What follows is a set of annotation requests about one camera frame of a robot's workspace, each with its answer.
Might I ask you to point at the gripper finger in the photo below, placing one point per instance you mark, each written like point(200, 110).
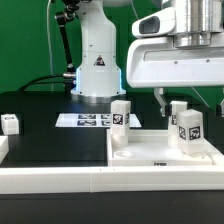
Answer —
point(159, 95)
point(220, 105)

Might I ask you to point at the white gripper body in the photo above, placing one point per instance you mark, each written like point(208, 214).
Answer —
point(155, 62)

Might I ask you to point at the white square tabletop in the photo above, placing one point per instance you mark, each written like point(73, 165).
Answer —
point(150, 148)

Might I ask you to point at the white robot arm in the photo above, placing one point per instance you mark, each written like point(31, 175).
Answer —
point(181, 45)

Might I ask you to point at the white sheet with fiducial tags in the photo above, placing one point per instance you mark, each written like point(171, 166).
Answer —
point(90, 120)

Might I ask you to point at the white U-shaped obstacle fence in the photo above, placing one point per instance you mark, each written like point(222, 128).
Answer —
point(109, 179)

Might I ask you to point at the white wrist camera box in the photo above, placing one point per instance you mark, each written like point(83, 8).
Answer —
point(158, 24)

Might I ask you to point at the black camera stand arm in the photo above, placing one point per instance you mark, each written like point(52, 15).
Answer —
point(62, 18)

